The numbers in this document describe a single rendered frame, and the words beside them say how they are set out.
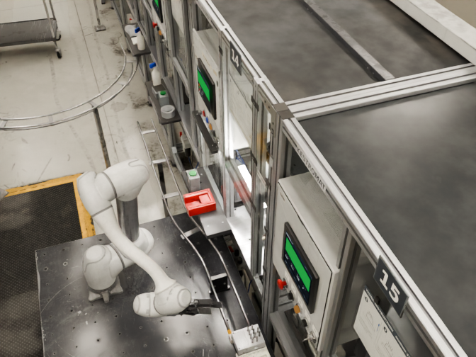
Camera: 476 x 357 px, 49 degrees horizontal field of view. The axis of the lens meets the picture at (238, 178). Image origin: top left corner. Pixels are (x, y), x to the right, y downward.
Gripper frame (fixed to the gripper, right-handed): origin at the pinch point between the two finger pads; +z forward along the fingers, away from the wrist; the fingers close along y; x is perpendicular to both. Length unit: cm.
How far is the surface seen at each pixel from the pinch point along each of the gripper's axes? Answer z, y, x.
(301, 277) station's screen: -27, 80, -21
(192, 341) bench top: 1.4, -20.9, -9.1
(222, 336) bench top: 13.6, -11.7, -9.7
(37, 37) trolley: 2, -209, 388
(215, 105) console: -20, 54, 77
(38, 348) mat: -28, -140, 26
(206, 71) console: -27, 60, 91
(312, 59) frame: -23, 111, 54
